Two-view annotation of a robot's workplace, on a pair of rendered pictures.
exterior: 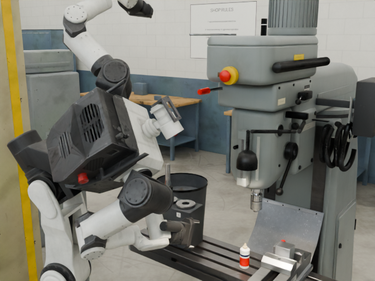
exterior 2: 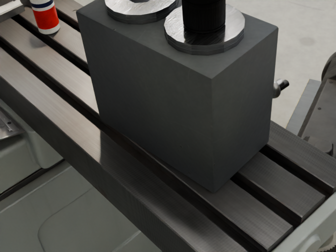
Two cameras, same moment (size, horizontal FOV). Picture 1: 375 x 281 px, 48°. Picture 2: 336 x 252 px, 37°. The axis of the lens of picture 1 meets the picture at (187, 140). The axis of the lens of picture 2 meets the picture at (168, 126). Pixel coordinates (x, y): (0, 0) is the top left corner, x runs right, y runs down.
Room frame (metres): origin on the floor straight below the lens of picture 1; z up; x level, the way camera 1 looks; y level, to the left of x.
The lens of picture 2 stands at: (2.35, 0.17, 1.45)
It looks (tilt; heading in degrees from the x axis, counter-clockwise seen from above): 44 degrees down; 195
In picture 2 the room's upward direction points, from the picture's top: 6 degrees counter-clockwise
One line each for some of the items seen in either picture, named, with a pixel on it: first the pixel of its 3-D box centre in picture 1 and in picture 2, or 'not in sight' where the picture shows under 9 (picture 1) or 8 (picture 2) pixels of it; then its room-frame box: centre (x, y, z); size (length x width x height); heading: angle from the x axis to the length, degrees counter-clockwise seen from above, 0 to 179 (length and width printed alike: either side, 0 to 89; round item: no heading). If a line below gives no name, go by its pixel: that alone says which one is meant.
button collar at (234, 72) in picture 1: (229, 75); not in sight; (1.42, -0.14, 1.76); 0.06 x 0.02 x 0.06; 53
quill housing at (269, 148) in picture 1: (259, 145); not in sight; (1.61, -0.28, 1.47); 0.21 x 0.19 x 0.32; 53
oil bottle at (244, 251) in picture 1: (244, 255); (42, 2); (1.60, -0.24, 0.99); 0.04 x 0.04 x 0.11
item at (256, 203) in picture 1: (256, 202); not in sight; (1.60, -0.28, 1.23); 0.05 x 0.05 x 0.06
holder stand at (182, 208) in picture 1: (176, 221); (177, 75); (1.84, 0.05, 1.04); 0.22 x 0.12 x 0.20; 58
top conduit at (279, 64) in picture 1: (303, 64); not in sight; (1.54, -0.42, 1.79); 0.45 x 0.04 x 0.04; 143
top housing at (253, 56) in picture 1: (264, 57); not in sight; (1.61, -0.29, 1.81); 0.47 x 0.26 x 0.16; 143
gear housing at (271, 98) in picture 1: (266, 91); not in sight; (1.64, -0.31, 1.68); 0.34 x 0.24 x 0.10; 143
